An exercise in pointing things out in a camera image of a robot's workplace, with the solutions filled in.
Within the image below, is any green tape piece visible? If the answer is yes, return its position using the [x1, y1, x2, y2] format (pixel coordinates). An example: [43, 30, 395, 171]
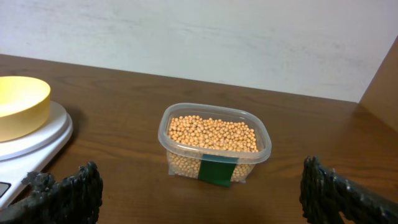
[198, 154, 238, 187]

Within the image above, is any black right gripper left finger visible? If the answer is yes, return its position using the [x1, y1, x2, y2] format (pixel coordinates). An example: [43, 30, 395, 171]
[1, 161, 103, 224]

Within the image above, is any clear plastic container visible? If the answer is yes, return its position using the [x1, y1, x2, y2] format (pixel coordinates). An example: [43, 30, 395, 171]
[158, 103, 272, 187]

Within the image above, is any white digital kitchen scale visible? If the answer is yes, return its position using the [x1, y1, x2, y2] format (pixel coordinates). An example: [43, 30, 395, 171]
[1, 102, 73, 208]

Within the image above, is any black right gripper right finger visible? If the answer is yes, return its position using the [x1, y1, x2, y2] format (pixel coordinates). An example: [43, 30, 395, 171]
[299, 157, 397, 224]

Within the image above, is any yellow bowl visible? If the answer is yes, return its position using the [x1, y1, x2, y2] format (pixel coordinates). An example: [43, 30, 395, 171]
[1, 76, 51, 142]

